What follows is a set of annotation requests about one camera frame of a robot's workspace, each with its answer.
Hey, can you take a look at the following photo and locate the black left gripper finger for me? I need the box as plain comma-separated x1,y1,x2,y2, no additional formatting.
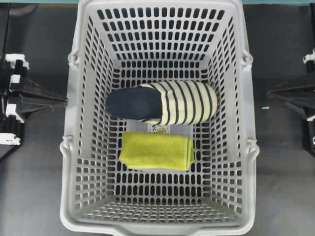
9,94,68,118
9,74,67,101

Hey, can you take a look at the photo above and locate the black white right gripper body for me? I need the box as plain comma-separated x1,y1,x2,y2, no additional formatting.
303,49,315,150

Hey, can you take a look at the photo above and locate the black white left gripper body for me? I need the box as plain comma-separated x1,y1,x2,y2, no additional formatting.
0,54,29,145

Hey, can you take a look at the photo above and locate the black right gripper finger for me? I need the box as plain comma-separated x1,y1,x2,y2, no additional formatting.
267,73,315,97
269,93,310,120

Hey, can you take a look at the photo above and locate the yellow-green cloth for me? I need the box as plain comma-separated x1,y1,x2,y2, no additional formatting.
119,132,194,171

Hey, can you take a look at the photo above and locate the grey plastic shopping basket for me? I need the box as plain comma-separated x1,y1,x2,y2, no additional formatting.
60,0,259,236

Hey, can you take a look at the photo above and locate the clear plastic package with label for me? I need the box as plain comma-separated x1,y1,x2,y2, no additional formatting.
126,120,193,138

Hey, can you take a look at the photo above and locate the striped navy cream slipper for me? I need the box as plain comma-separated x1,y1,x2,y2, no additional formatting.
105,81,218,126

